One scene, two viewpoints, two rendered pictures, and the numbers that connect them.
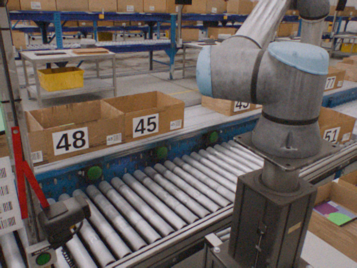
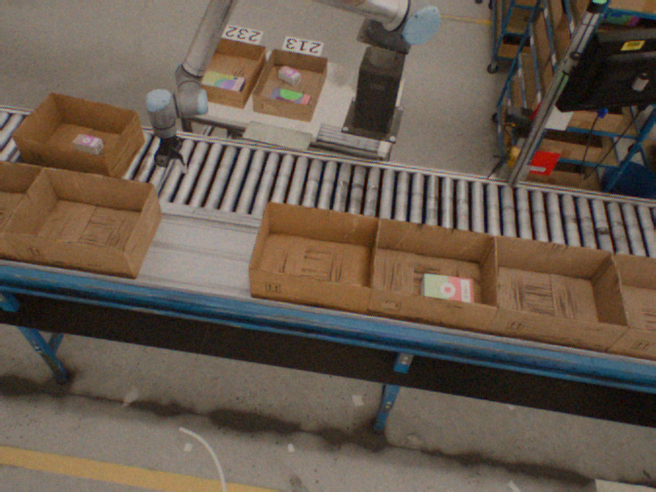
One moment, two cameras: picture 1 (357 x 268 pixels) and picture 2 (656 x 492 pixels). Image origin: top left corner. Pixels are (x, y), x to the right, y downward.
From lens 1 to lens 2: 2.82 m
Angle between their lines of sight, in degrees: 96
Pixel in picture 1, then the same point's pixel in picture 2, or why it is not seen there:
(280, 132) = not seen: hidden behind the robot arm
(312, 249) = (333, 103)
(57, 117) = (448, 309)
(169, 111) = (300, 212)
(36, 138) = (502, 241)
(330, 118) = (33, 129)
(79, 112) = (409, 303)
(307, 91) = not seen: outside the picture
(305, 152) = not seen: hidden behind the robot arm
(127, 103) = (317, 287)
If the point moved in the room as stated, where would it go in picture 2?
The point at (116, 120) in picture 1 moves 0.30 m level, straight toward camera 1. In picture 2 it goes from (392, 225) to (432, 175)
